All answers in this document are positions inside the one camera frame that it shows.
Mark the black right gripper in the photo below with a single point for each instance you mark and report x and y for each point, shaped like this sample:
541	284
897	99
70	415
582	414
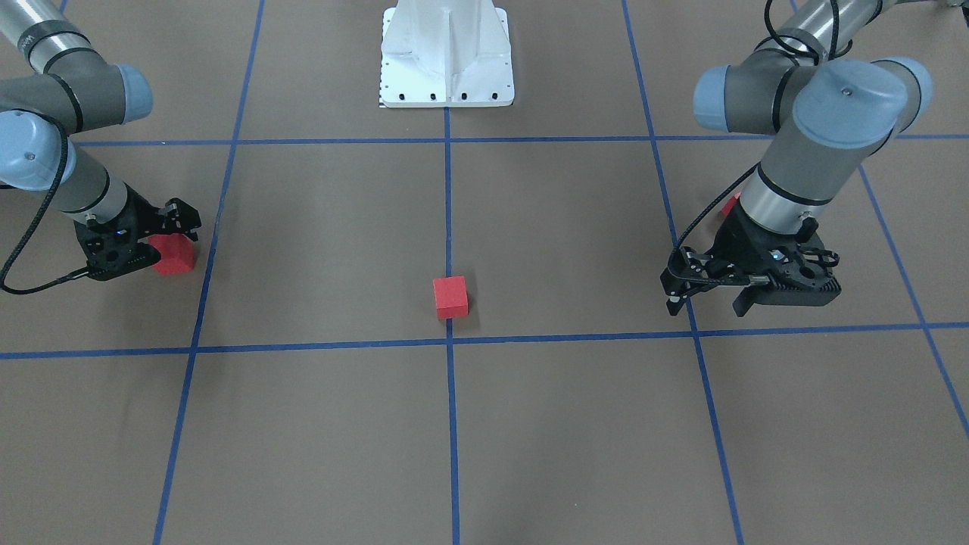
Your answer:
144	210

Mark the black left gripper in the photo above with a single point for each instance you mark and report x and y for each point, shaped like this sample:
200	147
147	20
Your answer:
736	236

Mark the brown paper table mat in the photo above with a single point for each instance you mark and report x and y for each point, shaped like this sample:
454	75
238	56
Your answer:
296	387

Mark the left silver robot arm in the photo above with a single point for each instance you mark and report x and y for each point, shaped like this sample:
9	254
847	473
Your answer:
826	114

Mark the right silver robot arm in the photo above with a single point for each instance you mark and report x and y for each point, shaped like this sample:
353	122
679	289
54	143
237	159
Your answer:
73	89

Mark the white camera stand column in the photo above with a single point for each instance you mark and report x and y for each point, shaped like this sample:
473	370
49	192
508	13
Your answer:
438	54

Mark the red cube block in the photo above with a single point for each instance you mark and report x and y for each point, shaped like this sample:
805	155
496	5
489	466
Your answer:
177	254
451	299

